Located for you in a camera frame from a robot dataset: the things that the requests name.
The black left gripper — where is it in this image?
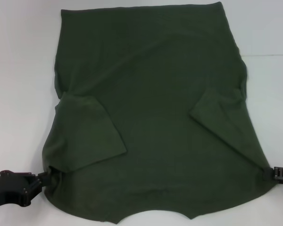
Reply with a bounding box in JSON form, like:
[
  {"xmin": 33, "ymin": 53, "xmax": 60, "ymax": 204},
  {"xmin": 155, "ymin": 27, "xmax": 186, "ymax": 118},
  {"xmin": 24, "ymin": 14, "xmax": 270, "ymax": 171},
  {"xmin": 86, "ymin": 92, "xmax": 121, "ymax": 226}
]
[{"xmin": 0, "ymin": 169, "xmax": 52, "ymax": 210}]

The dark green t-shirt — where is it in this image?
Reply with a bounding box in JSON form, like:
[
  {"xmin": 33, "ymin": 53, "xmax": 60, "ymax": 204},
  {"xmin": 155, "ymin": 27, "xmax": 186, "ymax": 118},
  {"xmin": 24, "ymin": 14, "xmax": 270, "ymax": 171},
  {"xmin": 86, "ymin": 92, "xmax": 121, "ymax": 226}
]
[{"xmin": 42, "ymin": 1, "xmax": 270, "ymax": 218}]

